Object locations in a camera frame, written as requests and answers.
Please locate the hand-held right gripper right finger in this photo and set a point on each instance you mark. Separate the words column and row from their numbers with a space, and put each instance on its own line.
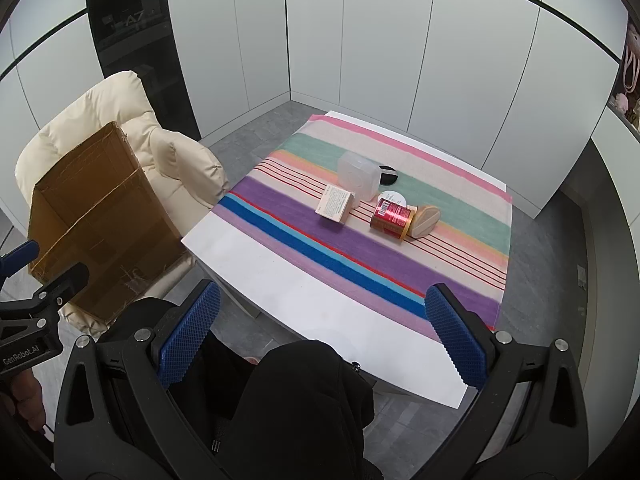
column 455, row 340

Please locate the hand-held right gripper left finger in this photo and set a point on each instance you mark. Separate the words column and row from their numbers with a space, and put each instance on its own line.
column 192, row 330

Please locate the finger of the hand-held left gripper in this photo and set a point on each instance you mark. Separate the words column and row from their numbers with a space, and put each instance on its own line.
column 65, row 282
column 20, row 255

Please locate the brown cardboard box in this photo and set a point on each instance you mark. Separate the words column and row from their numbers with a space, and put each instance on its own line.
column 100, row 200

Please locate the beige pebble-shaped compact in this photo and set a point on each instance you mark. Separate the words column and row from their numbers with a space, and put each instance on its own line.
column 425, row 220

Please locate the black powder puff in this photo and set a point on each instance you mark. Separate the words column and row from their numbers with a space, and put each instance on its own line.
column 391, row 175

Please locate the small white cardboard box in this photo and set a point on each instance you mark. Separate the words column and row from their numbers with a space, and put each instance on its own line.
column 334, row 205

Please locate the translucent plastic box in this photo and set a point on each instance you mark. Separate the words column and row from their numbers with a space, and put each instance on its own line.
column 357, row 175

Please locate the person's left hand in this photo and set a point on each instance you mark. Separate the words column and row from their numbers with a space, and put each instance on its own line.
column 22, row 400

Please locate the person's black pants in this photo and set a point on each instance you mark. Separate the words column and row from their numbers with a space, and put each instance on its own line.
column 300, row 410

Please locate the striped colourful cloth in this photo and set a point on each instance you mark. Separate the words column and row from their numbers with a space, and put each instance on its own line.
column 350, row 250

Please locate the cream padded armchair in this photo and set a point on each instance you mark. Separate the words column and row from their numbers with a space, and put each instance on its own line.
column 125, row 105

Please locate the dark glass panel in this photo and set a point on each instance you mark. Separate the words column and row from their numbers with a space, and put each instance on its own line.
column 135, row 35

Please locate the pink plush toy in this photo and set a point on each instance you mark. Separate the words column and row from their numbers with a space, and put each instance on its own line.
column 632, row 60

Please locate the wall outlet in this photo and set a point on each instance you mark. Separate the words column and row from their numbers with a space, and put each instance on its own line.
column 581, row 277

